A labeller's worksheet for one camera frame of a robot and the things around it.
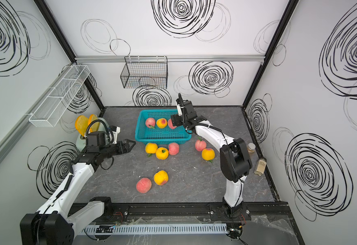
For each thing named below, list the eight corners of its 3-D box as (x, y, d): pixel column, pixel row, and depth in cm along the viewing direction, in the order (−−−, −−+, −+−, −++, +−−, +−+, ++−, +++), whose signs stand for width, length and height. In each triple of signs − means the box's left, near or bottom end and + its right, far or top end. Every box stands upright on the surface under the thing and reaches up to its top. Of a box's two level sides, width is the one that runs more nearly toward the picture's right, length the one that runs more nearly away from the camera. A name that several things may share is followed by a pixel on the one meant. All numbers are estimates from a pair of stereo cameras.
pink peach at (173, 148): (168, 156, 95) (168, 152, 90) (169, 147, 99) (168, 142, 94) (179, 156, 95) (179, 152, 90) (179, 147, 99) (179, 142, 94)
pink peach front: (138, 193, 81) (135, 190, 76) (140, 181, 86) (137, 177, 80) (150, 193, 81) (148, 190, 76) (152, 181, 86) (150, 177, 80)
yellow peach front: (154, 185, 83) (153, 182, 79) (155, 173, 88) (154, 170, 84) (168, 185, 83) (167, 182, 79) (168, 173, 88) (168, 170, 84)
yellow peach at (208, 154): (202, 161, 93) (203, 157, 89) (201, 152, 97) (202, 148, 93) (213, 161, 93) (215, 157, 89) (212, 152, 97) (214, 148, 93)
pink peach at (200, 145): (195, 152, 97) (196, 147, 93) (194, 144, 101) (195, 139, 96) (205, 152, 97) (206, 147, 93) (204, 144, 101) (205, 139, 96)
